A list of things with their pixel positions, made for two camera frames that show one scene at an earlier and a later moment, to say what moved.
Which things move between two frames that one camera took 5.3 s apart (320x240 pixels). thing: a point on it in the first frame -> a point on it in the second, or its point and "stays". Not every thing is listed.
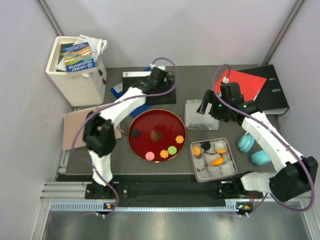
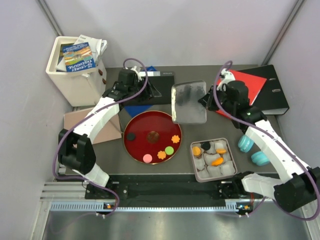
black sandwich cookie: [205, 145] stays
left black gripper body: [162, 87] -> [143, 95]
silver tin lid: [194, 120] -> [186, 107]
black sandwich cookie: [135, 132] -> [131, 136]
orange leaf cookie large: [217, 161] stays
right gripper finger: [208, 98] stays
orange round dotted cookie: [221, 151] stays
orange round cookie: [196, 151] stays
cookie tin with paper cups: [212, 159] stays
